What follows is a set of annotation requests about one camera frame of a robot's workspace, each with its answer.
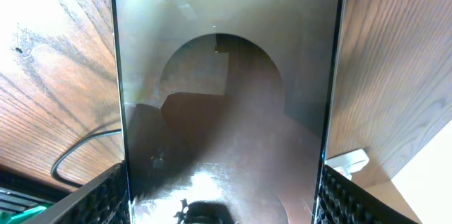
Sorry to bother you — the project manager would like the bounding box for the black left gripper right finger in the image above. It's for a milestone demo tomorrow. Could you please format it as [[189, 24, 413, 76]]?
[[314, 165, 415, 224]]

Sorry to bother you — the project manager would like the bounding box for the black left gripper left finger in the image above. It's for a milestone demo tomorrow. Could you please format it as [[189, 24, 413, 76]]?
[[24, 162, 129, 224]]

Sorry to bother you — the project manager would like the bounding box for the black USB charging cable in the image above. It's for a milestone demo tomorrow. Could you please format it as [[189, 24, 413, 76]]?
[[50, 128, 123, 189]]

